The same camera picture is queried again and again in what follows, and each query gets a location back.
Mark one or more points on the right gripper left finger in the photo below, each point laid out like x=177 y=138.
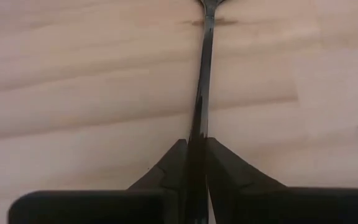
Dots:
x=154 y=202

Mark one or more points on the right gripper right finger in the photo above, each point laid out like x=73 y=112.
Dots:
x=259 y=202

